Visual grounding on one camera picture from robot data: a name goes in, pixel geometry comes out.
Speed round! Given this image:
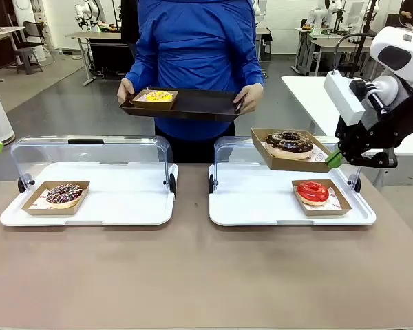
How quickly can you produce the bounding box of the red glazed donut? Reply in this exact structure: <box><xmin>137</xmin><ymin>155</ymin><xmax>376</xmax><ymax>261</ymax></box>
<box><xmin>296</xmin><ymin>181</ymin><xmax>330</xmax><ymax>207</ymax></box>

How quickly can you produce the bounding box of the chocolate sprinkle donut left tray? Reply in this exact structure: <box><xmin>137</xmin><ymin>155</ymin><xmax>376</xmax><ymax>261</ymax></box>
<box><xmin>21</xmin><ymin>180</ymin><xmax>92</xmax><ymax>217</ymax></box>

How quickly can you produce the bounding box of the chocolate donut with coloured sprinkles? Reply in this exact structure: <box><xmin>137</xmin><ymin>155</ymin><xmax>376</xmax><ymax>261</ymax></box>
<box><xmin>45</xmin><ymin>184</ymin><xmax>85</xmax><ymax>209</ymax></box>

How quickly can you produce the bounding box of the black tripod pole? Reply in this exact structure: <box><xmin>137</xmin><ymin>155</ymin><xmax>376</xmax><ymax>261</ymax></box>
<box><xmin>347</xmin><ymin>0</ymin><xmax>380</xmax><ymax>78</ymax></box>

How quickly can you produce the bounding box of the red frosted donut in tray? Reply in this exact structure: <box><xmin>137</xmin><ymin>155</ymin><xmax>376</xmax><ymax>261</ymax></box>
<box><xmin>291</xmin><ymin>178</ymin><xmax>353</xmax><ymax>217</ymax></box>

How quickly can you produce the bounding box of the clear hinged display lid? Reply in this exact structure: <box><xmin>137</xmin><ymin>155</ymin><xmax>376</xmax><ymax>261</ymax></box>
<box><xmin>208</xmin><ymin>135</ymin><xmax>363</xmax><ymax>195</ymax></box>
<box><xmin>10</xmin><ymin>134</ymin><xmax>178</xmax><ymax>199</ymax></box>

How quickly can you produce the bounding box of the light wooden background table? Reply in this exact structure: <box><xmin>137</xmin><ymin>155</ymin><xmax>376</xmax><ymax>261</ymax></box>
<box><xmin>0</xmin><ymin>26</ymin><xmax>27</xmax><ymax>73</ymax></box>

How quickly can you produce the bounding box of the yellow frosted donut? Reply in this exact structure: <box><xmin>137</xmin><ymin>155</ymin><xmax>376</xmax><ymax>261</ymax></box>
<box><xmin>131</xmin><ymin>89</ymin><xmax>179</xmax><ymax>111</ymax></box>

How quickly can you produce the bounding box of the white background robot with black joints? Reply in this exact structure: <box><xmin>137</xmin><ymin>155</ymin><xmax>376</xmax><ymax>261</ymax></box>
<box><xmin>307</xmin><ymin>0</ymin><xmax>335</xmax><ymax>29</ymax></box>

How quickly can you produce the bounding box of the grey camera cable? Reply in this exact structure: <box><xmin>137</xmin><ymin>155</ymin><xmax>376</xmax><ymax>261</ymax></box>
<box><xmin>332</xmin><ymin>32</ymin><xmax>377</xmax><ymax>74</ymax></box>

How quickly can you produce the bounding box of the person's left forearm blue sleeve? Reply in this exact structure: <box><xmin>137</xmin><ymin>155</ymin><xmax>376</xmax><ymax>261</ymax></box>
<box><xmin>233</xmin><ymin>41</ymin><xmax>265</xmax><ymax>91</ymax></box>

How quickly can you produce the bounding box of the yellow sprinkled donut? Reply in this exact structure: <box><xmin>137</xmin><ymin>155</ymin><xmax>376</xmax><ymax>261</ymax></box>
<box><xmin>145</xmin><ymin>89</ymin><xmax>174</xmax><ymax>104</ymax></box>

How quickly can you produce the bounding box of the white display tray base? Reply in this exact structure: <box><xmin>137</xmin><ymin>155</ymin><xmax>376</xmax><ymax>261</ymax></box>
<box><xmin>207</xmin><ymin>162</ymin><xmax>378</xmax><ymax>228</ymax></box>
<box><xmin>0</xmin><ymin>161</ymin><xmax>180</xmax><ymax>228</ymax></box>

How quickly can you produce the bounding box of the grey background workbench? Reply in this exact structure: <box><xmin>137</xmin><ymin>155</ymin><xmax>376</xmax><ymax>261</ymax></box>
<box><xmin>295</xmin><ymin>27</ymin><xmax>376</xmax><ymax>77</ymax></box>

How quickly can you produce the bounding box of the white side table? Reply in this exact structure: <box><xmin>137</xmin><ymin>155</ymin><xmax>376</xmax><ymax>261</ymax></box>
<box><xmin>280</xmin><ymin>75</ymin><xmax>413</xmax><ymax>157</ymax></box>

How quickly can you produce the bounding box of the dark office chair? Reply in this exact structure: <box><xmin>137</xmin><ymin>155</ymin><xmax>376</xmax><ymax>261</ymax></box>
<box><xmin>13</xmin><ymin>21</ymin><xmax>45</xmax><ymax>76</ymax></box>

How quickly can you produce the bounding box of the person's right hand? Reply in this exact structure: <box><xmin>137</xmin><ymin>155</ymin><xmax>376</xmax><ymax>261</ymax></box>
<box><xmin>116</xmin><ymin>77</ymin><xmax>136</xmax><ymax>106</ymax></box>

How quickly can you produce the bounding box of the person's left hand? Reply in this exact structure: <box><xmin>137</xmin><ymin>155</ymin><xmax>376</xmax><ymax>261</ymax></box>
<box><xmin>234</xmin><ymin>82</ymin><xmax>265</xmax><ymax>115</ymax></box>

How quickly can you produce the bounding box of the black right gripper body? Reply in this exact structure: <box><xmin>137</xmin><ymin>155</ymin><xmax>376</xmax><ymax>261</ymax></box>
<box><xmin>334</xmin><ymin>102</ymin><xmax>401</xmax><ymax>156</ymax></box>

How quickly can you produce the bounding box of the grey background desk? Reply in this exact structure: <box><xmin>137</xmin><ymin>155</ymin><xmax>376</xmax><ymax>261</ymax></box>
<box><xmin>64</xmin><ymin>31</ymin><xmax>125</xmax><ymax>87</ymax></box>

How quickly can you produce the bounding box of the black box under desk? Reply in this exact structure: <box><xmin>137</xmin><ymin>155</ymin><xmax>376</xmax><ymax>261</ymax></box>
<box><xmin>89</xmin><ymin>37</ymin><xmax>132</xmax><ymax>75</ymax></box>

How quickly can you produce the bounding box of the black serving tray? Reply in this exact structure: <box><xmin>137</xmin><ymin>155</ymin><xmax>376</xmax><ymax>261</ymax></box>
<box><xmin>119</xmin><ymin>87</ymin><xmax>246</xmax><ymax>123</ymax></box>

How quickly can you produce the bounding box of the person's right forearm blue sleeve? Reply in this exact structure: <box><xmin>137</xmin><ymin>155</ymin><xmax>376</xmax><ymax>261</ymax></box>
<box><xmin>125</xmin><ymin>41</ymin><xmax>156</xmax><ymax>91</ymax></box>

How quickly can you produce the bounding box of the person torso in blue shirt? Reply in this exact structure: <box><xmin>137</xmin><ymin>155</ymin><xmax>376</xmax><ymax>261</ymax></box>
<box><xmin>125</xmin><ymin>0</ymin><xmax>265</xmax><ymax>164</ymax></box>

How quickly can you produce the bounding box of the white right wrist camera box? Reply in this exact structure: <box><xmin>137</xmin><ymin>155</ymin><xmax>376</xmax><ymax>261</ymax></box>
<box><xmin>323</xmin><ymin>69</ymin><xmax>366</xmax><ymax>127</ymax></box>

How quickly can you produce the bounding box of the chocolate donut with nut crumbs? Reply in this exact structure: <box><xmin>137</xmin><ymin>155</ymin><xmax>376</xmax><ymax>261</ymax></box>
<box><xmin>264</xmin><ymin>129</ymin><xmax>315</xmax><ymax>161</ymax></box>

